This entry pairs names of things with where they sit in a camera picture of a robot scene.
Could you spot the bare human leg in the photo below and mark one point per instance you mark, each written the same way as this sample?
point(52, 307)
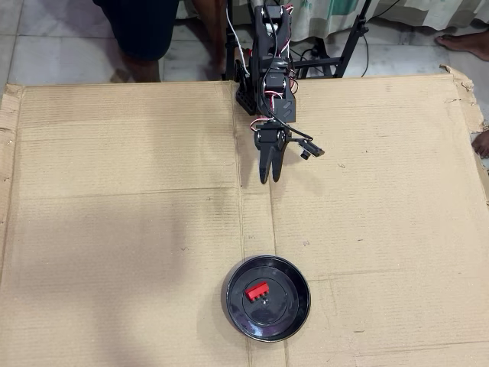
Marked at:
point(212, 30)
point(143, 70)

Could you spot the black round plastic bowl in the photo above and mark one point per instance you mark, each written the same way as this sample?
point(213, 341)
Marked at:
point(282, 306)

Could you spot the bare human foot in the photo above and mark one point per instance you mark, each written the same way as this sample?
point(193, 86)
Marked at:
point(482, 144)
point(464, 44)

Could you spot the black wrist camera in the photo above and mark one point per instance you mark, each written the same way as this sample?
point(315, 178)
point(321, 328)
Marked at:
point(311, 148)

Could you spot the brown cardboard sheet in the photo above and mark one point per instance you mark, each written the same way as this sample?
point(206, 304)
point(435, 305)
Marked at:
point(133, 229)

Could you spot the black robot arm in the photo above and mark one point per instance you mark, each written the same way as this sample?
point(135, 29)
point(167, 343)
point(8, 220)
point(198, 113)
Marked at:
point(269, 69)

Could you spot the black metal stand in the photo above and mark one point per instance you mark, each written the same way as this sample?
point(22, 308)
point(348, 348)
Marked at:
point(349, 42)

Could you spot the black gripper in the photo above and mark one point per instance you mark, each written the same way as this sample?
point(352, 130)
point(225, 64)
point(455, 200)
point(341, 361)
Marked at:
point(268, 142)

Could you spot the patterned green white bedsheet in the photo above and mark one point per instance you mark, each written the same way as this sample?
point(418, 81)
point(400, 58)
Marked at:
point(401, 13)

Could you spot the red lego block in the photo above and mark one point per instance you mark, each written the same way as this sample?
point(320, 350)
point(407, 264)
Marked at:
point(257, 291)

